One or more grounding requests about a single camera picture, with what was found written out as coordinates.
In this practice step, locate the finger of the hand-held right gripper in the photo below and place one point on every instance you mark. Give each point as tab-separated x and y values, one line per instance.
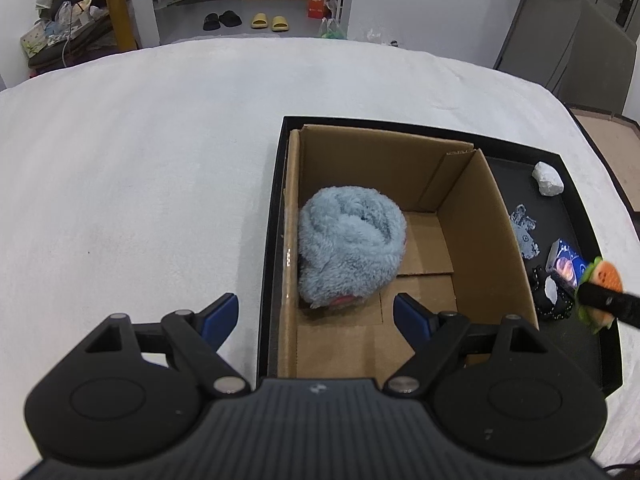
610	302

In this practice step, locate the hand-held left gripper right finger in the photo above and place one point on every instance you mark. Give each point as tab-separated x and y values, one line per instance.
411	316

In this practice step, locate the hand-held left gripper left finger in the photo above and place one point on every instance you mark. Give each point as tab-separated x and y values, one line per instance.
221	316

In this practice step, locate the burger plush toy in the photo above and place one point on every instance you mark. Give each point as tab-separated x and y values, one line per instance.
602	272

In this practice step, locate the brown cardboard box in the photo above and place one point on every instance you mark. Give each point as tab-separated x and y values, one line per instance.
415	260

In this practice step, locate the blue shiny packet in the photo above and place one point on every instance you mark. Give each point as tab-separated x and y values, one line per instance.
567	262

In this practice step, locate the black shallow tray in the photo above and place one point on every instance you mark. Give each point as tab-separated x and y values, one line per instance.
575	220

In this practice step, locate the small grey-blue plush toy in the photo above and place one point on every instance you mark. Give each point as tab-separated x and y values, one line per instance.
525	232

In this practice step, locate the white soft lump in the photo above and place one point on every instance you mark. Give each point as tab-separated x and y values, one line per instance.
547	179

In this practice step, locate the fluffy blue plush toy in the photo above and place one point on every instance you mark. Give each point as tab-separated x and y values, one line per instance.
350	240

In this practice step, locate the grey padded panel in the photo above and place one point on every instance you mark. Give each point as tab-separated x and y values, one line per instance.
595	60

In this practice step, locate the clear plastic bag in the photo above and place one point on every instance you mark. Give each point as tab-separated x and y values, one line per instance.
376	35

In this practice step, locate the green plastic bag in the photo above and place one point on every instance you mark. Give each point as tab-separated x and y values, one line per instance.
332	30

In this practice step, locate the grey door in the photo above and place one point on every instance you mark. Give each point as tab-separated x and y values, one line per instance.
550	5

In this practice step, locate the yellow round table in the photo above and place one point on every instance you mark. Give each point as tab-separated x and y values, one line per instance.
120	10

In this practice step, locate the pile of clutter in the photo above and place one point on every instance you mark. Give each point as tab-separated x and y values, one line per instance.
65	30

